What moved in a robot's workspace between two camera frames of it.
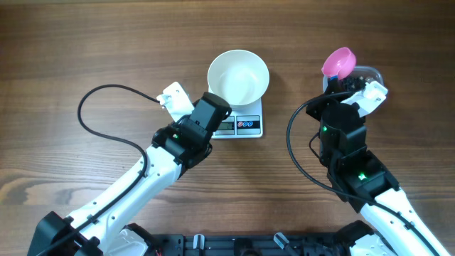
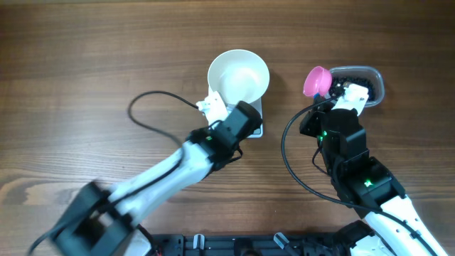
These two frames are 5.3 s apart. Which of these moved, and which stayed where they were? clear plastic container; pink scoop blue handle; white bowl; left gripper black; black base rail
Moved: left gripper black; clear plastic container; pink scoop blue handle
Stayed: black base rail; white bowl
